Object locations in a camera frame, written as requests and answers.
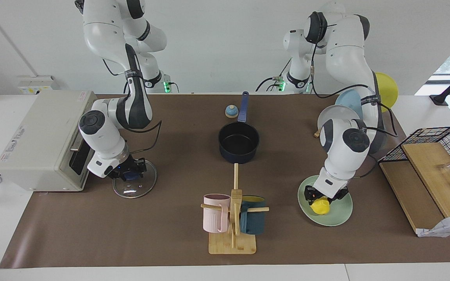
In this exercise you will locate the mint green plate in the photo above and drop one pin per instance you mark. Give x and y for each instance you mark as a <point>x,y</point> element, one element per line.
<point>338,214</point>

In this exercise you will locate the wooden mug tree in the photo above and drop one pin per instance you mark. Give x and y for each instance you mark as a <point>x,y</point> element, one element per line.
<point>233,244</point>

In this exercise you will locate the pale grey plate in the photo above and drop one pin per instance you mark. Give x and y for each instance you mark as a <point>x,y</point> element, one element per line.
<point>336,113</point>

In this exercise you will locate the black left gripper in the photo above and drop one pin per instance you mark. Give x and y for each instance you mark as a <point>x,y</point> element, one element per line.
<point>324,195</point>

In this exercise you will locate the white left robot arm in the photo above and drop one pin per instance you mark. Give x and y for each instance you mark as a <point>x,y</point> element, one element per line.
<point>346,156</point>

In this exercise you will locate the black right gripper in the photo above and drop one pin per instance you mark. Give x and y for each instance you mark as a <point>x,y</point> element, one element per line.
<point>127,166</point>

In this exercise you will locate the dark blue saucepan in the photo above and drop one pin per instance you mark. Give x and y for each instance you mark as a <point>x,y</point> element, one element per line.
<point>238,142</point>

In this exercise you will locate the white checked cloth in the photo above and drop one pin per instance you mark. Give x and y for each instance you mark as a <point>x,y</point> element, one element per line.
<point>447,228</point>

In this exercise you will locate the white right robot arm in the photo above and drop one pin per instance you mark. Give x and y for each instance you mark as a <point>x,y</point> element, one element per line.
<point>104,136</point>

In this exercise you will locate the dark teal mug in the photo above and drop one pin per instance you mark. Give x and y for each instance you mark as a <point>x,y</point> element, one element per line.
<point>254,222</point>

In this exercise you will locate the brown table mat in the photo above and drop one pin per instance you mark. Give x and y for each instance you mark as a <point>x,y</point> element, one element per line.
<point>162,218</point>

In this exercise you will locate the glass lid with blue knob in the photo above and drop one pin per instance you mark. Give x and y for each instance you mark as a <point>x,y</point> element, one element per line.
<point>131,191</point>

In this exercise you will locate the yellow plate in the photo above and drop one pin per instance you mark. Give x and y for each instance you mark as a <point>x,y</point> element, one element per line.
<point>389,89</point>

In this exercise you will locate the light blue plate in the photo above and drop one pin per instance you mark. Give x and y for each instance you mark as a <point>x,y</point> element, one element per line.
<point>350,101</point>

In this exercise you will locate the cream toaster oven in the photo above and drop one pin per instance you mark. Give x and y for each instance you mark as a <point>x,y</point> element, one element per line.
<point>33,140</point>

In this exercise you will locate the yellow lemon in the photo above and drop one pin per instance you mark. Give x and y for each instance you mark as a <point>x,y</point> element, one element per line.
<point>320,207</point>

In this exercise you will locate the pink ribbed mug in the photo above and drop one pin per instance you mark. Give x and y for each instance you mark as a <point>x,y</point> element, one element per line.
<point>214,216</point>

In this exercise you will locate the white power strip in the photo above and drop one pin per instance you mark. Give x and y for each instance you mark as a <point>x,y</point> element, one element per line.
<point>33,86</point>

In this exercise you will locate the wooden plate rack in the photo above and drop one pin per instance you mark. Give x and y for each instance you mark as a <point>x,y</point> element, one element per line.
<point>317,133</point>

